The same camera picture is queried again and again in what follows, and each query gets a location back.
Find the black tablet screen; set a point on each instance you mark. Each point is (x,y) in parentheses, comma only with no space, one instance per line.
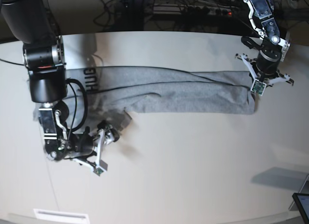
(302,202)

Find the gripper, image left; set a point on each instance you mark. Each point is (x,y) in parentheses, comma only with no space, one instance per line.
(87,145)

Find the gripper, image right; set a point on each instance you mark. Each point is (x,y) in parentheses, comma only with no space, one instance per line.
(266,64)

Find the grey T-shirt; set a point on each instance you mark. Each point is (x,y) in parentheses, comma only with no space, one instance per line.
(114,92)

